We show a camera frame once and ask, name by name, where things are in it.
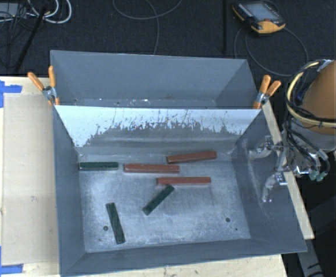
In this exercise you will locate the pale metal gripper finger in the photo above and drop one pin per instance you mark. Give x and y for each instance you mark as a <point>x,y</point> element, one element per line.
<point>272,185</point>
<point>261,150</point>

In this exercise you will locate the red-brown flat block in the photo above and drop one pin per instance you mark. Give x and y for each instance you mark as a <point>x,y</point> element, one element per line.
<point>183,181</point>
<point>191,157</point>
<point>151,168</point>

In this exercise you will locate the grey metal bin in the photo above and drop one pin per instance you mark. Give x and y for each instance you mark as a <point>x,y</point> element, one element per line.
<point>168,209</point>

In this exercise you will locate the dark green flat block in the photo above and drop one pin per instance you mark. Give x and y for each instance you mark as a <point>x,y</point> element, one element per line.
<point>115,223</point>
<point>98,165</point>
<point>158,200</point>

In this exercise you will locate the pale wood flat board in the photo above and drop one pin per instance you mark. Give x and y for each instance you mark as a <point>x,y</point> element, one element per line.
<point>29,183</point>

